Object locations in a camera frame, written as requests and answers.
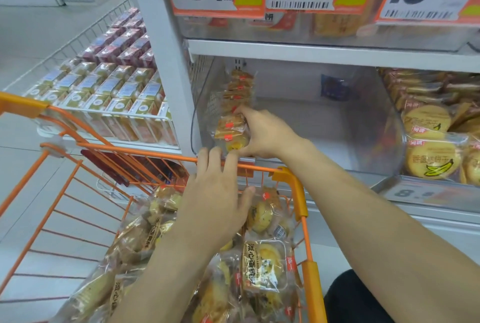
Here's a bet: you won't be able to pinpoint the clear plastic bin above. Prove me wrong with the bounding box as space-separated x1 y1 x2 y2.
189 56 408 177
374 65 480 215
176 0 480 52

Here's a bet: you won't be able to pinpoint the pile of pastry packets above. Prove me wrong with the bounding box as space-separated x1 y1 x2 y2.
50 185 305 323

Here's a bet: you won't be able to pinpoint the person's left hand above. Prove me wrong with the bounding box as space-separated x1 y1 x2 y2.
179 146 257 257

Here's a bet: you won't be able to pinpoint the white metal store shelf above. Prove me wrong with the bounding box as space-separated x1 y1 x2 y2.
125 0 480 271

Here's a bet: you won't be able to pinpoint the person's right leg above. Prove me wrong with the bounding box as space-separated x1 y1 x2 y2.
324 269 395 323

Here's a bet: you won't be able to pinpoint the group of banana biscuit packets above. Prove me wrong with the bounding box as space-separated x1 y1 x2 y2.
378 67 480 187

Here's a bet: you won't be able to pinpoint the red box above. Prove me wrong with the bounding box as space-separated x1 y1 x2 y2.
80 149 188 187

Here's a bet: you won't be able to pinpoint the pile of golden cake packets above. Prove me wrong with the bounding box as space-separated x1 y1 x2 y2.
314 11 372 37

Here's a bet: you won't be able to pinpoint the person's right hand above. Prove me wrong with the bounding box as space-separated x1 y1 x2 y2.
234 104 311 161

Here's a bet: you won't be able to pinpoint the person's left forearm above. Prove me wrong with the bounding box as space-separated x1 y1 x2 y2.
108 228 233 323

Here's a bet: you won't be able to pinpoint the person's right forearm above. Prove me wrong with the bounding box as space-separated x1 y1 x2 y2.
284 138 480 323

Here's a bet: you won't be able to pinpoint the white wire rack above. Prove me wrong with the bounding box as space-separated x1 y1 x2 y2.
1 0 181 151

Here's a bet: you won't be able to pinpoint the orange shopping cart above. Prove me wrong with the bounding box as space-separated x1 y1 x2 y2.
0 92 327 323

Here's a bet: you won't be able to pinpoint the group of silver boxed cakes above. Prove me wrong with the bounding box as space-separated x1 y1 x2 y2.
22 7 179 147

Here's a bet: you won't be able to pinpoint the rows of egg yolk packets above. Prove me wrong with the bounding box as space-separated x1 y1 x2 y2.
214 68 257 117

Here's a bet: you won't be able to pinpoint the blue paper label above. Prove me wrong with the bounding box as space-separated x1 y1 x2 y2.
320 74 350 102

